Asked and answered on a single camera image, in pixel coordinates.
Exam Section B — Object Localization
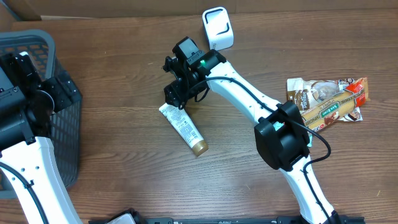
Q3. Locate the white cream tube gold cap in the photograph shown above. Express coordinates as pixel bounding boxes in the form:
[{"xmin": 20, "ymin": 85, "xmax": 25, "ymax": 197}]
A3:
[{"xmin": 159, "ymin": 103, "xmax": 209, "ymax": 157}]

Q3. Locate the beige brown snack pouch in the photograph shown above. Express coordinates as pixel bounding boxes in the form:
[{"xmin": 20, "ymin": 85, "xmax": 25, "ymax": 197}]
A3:
[{"xmin": 287, "ymin": 78, "xmax": 358, "ymax": 122}]

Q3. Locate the grey plastic shopping basket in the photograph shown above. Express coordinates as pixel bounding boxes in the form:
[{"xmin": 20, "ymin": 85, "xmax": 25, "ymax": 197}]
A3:
[{"xmin": 1, "ymin": 29, "xmax": 82, "ymax": 188}]

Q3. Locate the green teal snack packet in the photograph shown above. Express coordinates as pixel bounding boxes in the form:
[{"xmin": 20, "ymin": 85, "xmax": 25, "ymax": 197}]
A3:
[{"xmin": 273, "ymin": 122, "xmax": 313, "ymax": 147}]

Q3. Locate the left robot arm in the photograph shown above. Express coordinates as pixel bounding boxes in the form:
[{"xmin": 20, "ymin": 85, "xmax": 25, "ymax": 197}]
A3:
[{"xmin": 1, "ymin": 51, "xmax": 82, "ymax": 223}]

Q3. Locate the white barcode scanner box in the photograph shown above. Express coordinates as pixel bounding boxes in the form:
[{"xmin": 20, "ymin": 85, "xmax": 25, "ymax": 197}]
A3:
[{"xmin": 202, "ymin": 7, "xmax": 234, "ymax": 50}]

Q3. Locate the red orange spaghetti pack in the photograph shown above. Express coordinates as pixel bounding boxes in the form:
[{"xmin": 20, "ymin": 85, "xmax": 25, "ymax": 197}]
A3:
[{"xmin": 302, "ymin": 77, "xmax": 369, "ymax": 132}]

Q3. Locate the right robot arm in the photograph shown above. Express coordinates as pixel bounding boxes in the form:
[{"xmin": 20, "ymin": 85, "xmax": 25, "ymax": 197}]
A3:
[{"xmin": 163, "ymin": 37, "xmax": 341, "ymax": 223}]

